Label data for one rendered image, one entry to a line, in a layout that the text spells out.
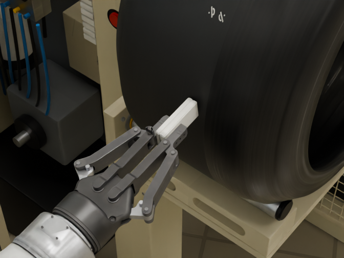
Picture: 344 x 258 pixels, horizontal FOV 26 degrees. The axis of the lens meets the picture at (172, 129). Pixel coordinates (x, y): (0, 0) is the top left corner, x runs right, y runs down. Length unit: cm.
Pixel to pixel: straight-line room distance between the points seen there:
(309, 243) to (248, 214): 105
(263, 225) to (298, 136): 34
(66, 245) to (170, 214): 101
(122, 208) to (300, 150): 28
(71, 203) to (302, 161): 36
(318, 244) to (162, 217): 69
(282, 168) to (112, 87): 59
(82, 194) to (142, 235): 97
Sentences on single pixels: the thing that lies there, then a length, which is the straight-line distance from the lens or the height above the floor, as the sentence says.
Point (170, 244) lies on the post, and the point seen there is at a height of 30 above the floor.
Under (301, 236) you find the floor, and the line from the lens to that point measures 239.
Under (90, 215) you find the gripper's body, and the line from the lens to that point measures 89.
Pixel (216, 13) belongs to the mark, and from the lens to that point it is 94.
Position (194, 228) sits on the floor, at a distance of 237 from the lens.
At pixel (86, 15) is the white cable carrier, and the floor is 102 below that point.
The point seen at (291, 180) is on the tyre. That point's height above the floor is 109.
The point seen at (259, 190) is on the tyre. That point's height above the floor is 108.
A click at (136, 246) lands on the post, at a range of 193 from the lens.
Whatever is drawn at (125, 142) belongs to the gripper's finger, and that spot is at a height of 122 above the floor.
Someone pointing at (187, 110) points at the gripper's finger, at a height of 124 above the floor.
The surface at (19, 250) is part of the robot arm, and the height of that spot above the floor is 122.
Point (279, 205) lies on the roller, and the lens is 129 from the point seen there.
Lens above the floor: 193
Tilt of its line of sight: 47 degrees down
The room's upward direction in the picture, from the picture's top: straight up
